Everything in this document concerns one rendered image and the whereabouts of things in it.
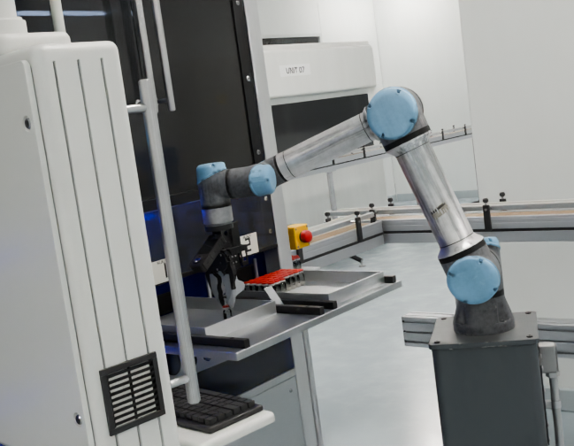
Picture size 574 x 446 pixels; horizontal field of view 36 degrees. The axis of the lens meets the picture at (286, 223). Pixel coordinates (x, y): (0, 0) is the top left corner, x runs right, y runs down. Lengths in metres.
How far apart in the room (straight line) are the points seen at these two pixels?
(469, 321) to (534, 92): 1.65
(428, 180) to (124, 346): 0.84
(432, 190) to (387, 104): 0.22
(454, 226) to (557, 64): 1.69
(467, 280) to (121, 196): 0.87
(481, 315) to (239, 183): 0.67
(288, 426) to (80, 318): 1.37
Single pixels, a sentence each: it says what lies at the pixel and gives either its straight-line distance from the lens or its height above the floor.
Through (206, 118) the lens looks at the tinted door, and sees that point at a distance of 2.49.
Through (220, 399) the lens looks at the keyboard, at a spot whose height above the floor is 0.83.
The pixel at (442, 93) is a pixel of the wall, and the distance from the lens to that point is 11.31.
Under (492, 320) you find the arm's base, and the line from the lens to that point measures 2.19.
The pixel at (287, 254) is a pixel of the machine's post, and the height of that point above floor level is 0.95.
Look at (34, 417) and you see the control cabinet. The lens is 1.70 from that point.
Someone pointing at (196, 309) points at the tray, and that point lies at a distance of 2.46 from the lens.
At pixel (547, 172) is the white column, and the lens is 3.69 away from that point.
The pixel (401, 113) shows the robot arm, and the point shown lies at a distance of 2.00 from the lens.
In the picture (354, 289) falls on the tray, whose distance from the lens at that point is 2.34.
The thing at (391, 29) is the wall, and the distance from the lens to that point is 11.66.
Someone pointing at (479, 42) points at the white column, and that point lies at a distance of 3.77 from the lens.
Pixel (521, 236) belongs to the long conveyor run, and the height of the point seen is 0.86.
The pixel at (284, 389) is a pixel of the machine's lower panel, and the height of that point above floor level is 0.55.
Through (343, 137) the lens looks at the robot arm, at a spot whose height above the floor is 1.31.
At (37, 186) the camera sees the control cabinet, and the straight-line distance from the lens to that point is 1.49.
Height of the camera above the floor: 1.39
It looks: 7 degrees down
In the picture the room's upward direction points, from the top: 8 degrees counter-clockwise
